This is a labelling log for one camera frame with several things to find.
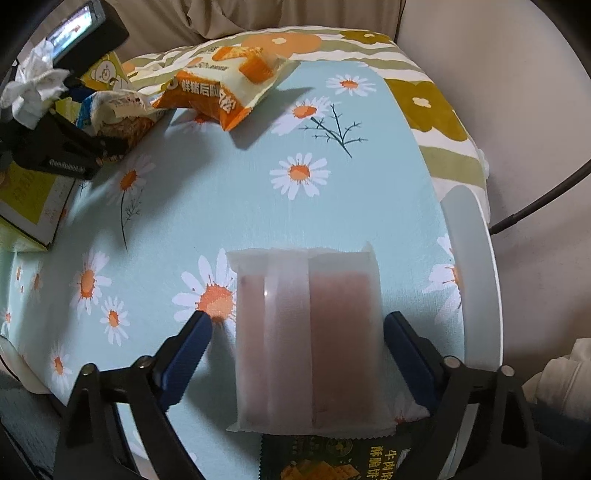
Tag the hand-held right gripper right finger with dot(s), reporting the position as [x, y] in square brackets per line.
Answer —
[411, 360]

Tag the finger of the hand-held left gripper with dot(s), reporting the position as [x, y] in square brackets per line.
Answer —
[92, 141]
[78, 92]

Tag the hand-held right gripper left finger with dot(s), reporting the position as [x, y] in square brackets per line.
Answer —
[187, 355]

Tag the green cardboard box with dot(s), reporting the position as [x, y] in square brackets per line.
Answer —
[27, 194]

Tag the pink white snack packet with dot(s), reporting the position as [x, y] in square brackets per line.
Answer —
[341, 332]

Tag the crumpled white tissue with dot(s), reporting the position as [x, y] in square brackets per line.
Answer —
[32, 87]

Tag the orange white snack packet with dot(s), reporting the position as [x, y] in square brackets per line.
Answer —
[203, 99]

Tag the light blue daisy tablecloth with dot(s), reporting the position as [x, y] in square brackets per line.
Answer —
[207, 194]

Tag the dark green snack packet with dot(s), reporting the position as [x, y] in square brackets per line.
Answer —
[323, 457]

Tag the cream cloth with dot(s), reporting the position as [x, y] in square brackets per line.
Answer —
[558, 374]

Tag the beige curtain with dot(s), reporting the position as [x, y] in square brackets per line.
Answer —
[277, 18]

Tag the striped flower blanket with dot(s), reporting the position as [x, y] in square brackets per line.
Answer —
[429, 106]

